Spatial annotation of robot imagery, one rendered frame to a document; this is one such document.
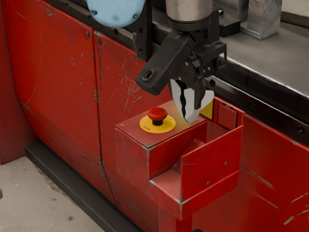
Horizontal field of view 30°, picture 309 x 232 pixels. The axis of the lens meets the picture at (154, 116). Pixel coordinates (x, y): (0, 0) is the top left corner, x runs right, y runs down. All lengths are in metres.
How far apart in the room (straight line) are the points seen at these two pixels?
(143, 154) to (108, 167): 0.71
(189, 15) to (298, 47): 0.41
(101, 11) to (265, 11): 0.58
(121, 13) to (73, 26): 0.95
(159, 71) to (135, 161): 0.26
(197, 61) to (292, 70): 0.27
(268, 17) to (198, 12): 0.39
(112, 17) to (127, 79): 0.78
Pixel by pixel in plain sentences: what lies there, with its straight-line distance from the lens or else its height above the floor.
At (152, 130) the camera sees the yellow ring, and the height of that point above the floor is 0.78.
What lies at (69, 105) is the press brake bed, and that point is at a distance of 1.90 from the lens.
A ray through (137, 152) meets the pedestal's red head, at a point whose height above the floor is 0.75.
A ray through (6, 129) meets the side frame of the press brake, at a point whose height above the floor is 0.16.
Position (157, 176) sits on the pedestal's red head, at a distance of 1.14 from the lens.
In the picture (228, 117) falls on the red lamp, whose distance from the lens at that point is 1.12.
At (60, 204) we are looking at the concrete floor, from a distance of 2.19.
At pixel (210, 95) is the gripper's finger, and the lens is 1.04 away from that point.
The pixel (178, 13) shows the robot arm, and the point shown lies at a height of 1.06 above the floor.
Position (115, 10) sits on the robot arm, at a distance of 0.76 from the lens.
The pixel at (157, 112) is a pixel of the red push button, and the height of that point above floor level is 0.81.
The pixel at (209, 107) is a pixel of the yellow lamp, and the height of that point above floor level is 0.81.
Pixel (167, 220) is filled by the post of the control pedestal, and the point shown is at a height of 0.57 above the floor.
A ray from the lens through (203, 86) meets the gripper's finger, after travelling 0.98.
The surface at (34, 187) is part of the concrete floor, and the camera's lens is 2.29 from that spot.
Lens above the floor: 1.40
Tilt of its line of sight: 32 degrees down
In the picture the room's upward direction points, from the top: straight up
